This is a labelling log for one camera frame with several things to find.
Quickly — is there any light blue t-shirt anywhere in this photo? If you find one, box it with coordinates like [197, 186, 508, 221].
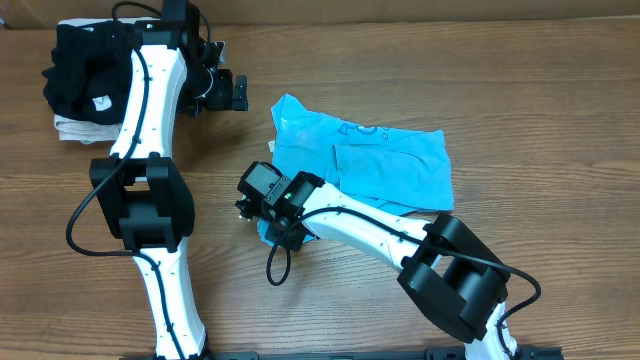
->
[271, 94, 454, 215]

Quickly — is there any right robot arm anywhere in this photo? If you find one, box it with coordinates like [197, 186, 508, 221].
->
[236, 163, 520, 359]

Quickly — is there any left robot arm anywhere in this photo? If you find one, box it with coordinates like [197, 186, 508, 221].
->
[87, 18, 248, 359]

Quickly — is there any black folded garment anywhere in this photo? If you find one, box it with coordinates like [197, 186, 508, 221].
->
[41, 20, 136, 126]

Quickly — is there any beige folded garment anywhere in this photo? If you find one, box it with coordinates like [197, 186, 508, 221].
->
[53, 17, 151, 146]

